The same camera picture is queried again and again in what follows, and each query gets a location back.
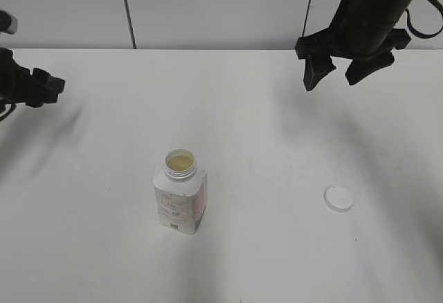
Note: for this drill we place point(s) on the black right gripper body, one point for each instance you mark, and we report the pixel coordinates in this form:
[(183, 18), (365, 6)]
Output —
[(326, 43)]

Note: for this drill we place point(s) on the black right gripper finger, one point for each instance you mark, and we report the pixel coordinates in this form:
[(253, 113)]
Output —
[(359, 70), (316, 68)]

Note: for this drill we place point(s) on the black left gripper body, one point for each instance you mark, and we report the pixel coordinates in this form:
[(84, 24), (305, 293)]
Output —
[(33, 88)]

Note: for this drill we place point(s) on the white bottle cap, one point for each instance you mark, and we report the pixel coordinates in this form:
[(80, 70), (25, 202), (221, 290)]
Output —
[(338, 199)]

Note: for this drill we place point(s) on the white meinianda bottle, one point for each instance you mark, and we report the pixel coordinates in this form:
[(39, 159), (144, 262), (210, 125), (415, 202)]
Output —
[(180, 186)]

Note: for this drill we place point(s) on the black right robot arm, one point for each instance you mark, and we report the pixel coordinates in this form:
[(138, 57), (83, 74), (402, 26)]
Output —
[(363, 31)]

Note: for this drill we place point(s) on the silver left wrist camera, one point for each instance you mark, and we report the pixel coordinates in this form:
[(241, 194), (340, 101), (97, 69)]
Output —
[(8, 23)]

